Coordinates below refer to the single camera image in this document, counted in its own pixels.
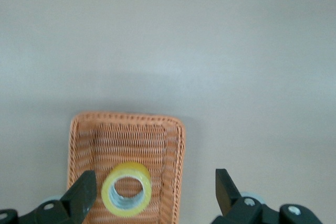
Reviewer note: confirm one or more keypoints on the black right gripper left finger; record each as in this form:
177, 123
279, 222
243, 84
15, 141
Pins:
76, 203

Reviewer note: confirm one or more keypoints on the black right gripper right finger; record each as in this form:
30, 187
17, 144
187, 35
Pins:
231, 203

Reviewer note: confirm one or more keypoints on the clear yellowish tape roll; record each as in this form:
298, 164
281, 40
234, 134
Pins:
131, 169

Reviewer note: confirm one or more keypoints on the brown wicker basket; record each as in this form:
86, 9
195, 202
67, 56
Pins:
131, 140

